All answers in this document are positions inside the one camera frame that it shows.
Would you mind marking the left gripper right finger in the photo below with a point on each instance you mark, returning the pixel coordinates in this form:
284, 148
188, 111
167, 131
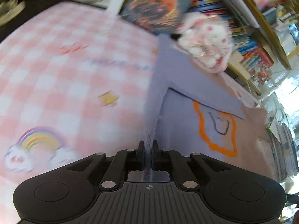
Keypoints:
172, 162

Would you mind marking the pink white plush bunny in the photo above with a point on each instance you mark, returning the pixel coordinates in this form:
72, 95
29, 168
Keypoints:
207, 39

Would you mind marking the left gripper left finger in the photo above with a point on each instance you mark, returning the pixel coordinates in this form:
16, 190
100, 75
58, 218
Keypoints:
122, 163

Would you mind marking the white wooden bookshelf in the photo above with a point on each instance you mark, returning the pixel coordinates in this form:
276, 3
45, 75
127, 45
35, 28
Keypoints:
265, 35

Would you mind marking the row of colourful books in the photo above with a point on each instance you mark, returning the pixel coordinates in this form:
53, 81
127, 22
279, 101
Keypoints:
255, 60

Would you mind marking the purple and mauve sweater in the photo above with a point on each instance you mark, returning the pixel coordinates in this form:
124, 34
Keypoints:
189, 110

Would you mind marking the pink checkered table mat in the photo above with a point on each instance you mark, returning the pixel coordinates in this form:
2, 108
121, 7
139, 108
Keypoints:
74, 81

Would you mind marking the Harry Potter book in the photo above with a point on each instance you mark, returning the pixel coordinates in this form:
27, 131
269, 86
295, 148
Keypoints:
156, 16

